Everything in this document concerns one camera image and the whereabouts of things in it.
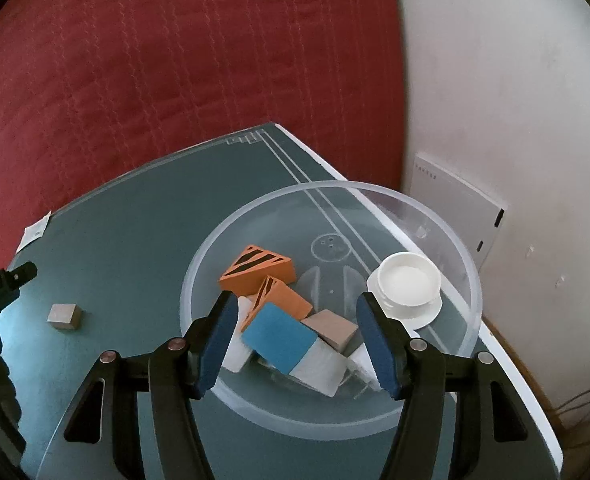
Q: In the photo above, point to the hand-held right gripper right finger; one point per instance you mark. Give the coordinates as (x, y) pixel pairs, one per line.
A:
(377, 345)

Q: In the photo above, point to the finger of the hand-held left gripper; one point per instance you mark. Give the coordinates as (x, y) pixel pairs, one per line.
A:
(25, 272)

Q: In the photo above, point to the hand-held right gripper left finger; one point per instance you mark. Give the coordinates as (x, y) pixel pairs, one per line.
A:
(220, 345)

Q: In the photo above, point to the zebra striped triangle block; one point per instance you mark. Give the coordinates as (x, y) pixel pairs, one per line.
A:
(362, 360)

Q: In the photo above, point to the white wall charger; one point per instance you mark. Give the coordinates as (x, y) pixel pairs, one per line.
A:
(240, 352)

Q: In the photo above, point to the beige triangle block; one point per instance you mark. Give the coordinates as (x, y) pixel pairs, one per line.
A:
(332, 327)

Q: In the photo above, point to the tan rectangular block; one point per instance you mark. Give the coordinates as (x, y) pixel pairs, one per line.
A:
(64, 314)

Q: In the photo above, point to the blue block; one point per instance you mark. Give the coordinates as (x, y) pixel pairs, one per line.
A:
(277, 337)

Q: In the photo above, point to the white rectangular wooden block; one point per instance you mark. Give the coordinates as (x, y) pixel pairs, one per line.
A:
(320, 365)

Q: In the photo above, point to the orange striped triangle block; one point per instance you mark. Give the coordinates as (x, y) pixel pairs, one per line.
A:
(247, 277)
(287, 302)

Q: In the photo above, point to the clear plastic bowl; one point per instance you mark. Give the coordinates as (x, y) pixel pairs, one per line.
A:
(255, 230)

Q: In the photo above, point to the white paper slip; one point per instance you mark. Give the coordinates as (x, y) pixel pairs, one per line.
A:
(35, 232)

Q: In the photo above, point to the green table mat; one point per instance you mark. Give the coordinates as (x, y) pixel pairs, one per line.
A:
(125, 240)

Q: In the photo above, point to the red quilted blanket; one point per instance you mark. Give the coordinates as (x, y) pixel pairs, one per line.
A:
(175, 60)

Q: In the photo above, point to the white wall panel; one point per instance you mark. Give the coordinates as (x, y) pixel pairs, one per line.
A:
(450, 200)

